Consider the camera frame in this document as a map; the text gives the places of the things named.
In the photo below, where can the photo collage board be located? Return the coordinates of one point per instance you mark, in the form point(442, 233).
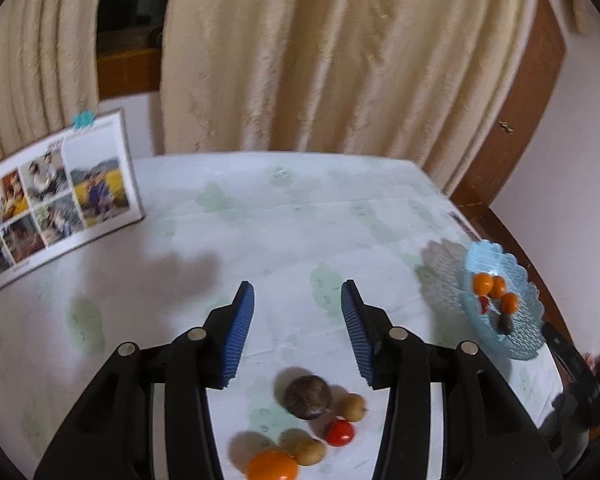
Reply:
point(60, 195)

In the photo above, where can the yellow-orange citrus fruit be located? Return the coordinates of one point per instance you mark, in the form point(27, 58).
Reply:
point(272, 466)

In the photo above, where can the metal door latch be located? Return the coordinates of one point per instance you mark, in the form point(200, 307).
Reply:
point(505, 127)

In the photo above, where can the white printed tablecloth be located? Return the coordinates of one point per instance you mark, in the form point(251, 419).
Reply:
point(280, 220)

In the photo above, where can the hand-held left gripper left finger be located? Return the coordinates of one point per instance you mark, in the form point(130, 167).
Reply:
point(237, 335)

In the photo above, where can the teal binder clip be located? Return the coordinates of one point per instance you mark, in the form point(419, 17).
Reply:
point(84, 120)

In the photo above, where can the red tomato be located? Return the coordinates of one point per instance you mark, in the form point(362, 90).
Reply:
point(340, 432)
point(484, 304)

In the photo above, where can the light blue lattice basket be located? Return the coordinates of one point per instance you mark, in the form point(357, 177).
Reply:
point(525, 330)

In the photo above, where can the brown longan fruit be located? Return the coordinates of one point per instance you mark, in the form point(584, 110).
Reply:
point(309, 451)
point(352, 406)

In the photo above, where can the small tangerine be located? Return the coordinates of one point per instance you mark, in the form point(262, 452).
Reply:
point(509, 303)

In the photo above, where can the large orange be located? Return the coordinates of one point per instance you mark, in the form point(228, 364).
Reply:
point(482, 284)

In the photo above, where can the round orange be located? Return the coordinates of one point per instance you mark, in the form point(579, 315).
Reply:
point(499, 287)

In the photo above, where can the brown wooden door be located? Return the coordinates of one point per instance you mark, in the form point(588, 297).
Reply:
point(525, 100)

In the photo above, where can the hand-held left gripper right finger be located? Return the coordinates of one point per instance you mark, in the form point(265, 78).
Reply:
point(360, 340)

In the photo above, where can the cream curtain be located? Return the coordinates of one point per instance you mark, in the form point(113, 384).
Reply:
point(35, 60)
point(340, 60)

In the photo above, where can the dark brown avocado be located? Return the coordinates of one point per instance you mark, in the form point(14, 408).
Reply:
point(307, 397)
point(504, 323)

